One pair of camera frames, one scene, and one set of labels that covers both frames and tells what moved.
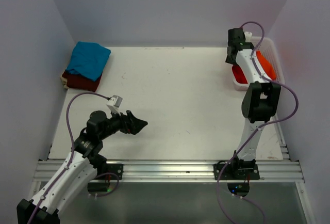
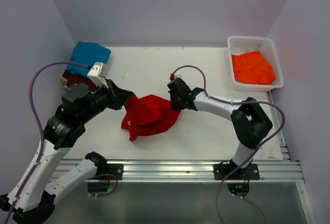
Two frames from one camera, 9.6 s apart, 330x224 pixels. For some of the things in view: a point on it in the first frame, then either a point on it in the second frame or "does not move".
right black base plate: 243,172 does not move
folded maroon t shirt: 76,81 does not move
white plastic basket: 267,47 does not move
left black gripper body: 115,123 → 108,97
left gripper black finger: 134,125 → 124,96
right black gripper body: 230,59 → 176,105
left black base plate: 116,169 does not move
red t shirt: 238,75 → 148,115
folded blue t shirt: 89,59 does not move
